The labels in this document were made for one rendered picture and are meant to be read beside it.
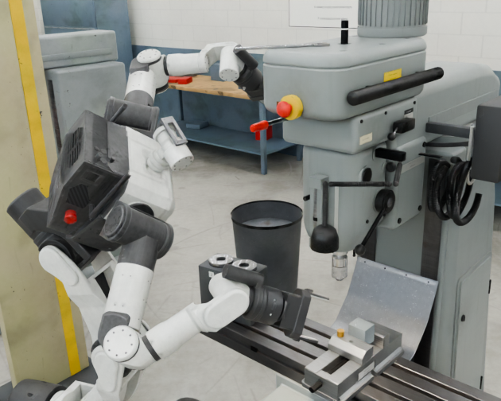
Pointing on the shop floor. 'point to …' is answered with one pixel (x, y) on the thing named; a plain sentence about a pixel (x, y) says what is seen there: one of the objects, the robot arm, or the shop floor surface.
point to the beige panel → (1, 62)
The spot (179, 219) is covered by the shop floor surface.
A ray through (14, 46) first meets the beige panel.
